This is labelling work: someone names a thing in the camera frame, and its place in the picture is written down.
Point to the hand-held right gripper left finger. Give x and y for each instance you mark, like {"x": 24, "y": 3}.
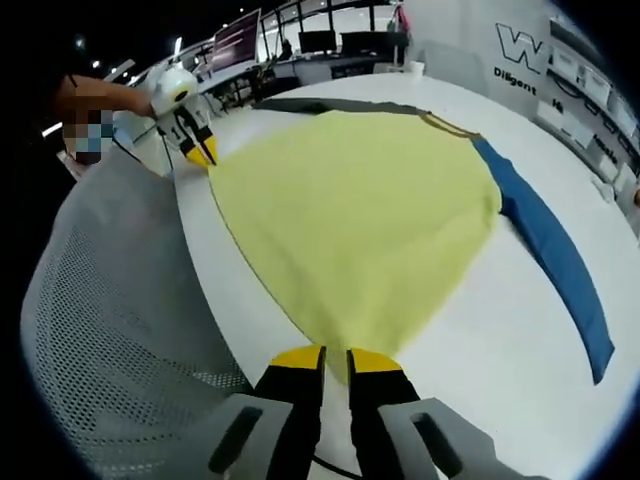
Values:
{"x": 265, "y": 430}

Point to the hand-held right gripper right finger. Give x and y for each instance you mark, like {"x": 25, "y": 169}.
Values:
{"x": 390, "y": 430}

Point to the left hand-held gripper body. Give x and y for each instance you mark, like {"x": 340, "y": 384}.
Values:
{"x": 172, "y": 92}

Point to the yellow grey blue garment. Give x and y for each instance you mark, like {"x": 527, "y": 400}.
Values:
{"x": 350, "y": 225}

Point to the large purple display screen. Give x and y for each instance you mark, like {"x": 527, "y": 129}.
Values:
{"x": 235, "y": 42}

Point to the black computer monitor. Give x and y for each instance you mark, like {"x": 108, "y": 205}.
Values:
{"x": 367, "y": 46}
{"x": 317, "y": 42}

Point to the grey mesh office chair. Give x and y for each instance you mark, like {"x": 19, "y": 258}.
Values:
{"x": 110, "y": 325}

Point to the white paper cup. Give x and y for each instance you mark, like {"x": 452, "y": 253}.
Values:
{"x": 417, "y": 68}

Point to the pink hanging cloth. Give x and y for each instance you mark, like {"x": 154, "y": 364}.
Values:
{"x": 404, "y": 17}

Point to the grey chair back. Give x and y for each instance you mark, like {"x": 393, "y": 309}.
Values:
{"x": 452, "y": 67}

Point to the grey metal shelf unit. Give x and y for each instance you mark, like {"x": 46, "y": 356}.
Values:
{"x": 595, "y": 85}

